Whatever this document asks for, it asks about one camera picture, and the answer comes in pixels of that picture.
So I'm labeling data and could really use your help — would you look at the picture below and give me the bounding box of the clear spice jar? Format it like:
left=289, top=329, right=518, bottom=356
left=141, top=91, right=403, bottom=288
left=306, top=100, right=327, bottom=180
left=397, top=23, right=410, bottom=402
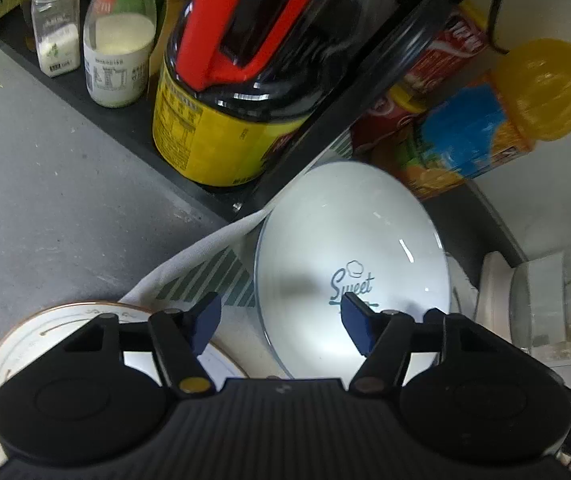
left=32, top=0, right=81, bottom=78

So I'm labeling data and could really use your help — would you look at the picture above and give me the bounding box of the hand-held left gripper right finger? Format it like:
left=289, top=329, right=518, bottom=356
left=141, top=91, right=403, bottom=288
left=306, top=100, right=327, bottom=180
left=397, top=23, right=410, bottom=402
left=341, top=292, right=496, bottom=395

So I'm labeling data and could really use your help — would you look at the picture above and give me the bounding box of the white jar green lid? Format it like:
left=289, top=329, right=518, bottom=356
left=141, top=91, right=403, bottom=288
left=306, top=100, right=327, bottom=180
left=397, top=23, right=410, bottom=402
left=84, top=0, right=158, bottom=108

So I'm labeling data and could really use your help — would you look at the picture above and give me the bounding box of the dark sauce bottle red handle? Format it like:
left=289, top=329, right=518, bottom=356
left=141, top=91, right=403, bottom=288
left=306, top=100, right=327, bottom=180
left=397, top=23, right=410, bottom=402
left=152, top=0, right=366, bottom=190

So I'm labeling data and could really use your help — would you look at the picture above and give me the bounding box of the glass electric kettle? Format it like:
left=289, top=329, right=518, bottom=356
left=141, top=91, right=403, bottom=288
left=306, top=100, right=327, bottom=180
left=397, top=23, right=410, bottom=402
left=508, top=240, right=571, bottom=361

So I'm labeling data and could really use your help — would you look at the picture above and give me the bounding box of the white plate gold rim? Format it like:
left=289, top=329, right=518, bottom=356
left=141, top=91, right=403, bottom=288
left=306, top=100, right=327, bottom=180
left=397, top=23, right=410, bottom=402
left=0, top=301, right=248, bottom=466

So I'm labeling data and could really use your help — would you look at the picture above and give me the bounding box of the white bowl with Sweet text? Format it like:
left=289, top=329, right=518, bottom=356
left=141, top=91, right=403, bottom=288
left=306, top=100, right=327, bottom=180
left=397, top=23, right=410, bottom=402
left=254, top=161, right=452, bottom=381

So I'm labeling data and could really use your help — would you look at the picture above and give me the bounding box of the black power cable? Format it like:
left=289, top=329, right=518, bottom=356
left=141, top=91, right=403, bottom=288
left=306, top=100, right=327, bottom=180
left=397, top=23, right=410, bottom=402
left=483, top=0, right=513, bottom=56

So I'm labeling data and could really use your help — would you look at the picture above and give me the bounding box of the red snack can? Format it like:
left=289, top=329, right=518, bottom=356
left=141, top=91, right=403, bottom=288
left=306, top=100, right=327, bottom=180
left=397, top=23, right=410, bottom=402
left=405, top=2, right=491, bottom=91
left=350, top=85, right=431, bottom=161

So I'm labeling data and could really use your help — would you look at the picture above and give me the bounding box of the black metal rack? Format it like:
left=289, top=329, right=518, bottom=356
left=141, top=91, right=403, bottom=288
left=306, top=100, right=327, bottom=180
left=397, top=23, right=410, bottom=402
left=0, top=0, right=531, bottom=223

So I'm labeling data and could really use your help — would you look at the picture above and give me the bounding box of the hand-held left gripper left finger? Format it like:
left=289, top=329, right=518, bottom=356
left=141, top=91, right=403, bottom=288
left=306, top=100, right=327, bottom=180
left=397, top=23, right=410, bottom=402
left=62, top=291, right=223, bottom=396

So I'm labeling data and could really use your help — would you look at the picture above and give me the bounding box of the patterned fringed table cloth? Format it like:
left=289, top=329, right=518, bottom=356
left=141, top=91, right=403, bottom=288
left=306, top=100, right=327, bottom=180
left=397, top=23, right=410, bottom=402
left=118, top=132, right=481, bottom=381

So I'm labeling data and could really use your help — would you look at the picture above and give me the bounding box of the orange juice bottle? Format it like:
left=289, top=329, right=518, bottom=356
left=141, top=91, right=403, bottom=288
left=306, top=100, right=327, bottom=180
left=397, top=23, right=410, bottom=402
left=395, top=36, right=571, bottom=200

